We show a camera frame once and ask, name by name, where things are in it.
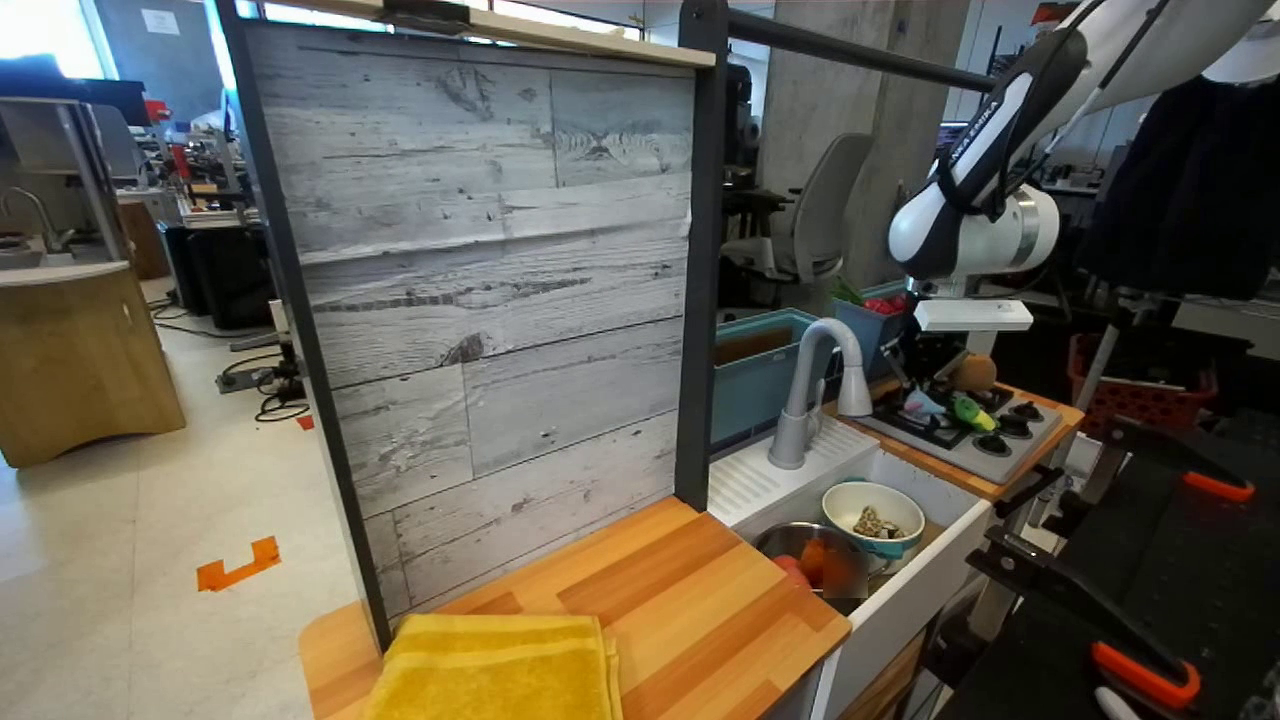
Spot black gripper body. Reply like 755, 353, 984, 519
916, 328, 995, 386

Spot light blue plush toy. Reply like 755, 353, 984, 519
901, 390, 951, 427

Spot green yellow plush toy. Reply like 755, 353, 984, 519
946, 386, 1006, 440

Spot leopard print plush toy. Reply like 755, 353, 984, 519
848, 501, 904, 543

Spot orange plush toy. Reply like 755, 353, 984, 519
796, 528, 866, 590

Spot yellow terry towel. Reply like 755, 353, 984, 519
363, 606, 629, 720

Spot wooden stove counter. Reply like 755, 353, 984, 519
826, 365, 1087, 503

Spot brown plush toy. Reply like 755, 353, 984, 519
955, 353, 1006, 396

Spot teal vegetable planter box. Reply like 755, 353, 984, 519
834, 280, 928, 382

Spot white enamel pot teal rim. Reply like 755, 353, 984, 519
816, 476, 932, 564

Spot grey toy faucet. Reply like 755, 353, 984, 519
763, 314, 877, 471

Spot long teal planter box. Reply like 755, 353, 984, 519
707, 307, 826, 453

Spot orange plastic crate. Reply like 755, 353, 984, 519
1064, 333, 1224, 440

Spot grey office chair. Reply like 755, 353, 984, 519
770, 130, 880, 289

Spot stainless steel pot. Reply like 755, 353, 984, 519
752, 515, 897, 614

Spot black perforated table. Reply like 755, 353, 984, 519
932, 402, 1280, 720

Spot black hanging jacket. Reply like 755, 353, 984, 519
1097, 73, 1280, 302

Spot striped wooden countertop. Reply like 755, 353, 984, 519
300, 507, 852, 720

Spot grey wood plank panel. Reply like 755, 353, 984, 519
249, 19, 704, 624

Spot light wooden shelf board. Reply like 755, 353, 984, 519
256, 0, 722, 76

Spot black storage bins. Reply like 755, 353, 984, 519
166, 214, 281, 336

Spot round wooden cabinet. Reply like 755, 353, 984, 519
0, 257, 194, 471

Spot black metal frame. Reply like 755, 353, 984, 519
217, 0, 1032, 678

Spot black clamp orange handle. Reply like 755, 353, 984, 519
967, 528, 1208, 714
1105, 418, 1259, 511

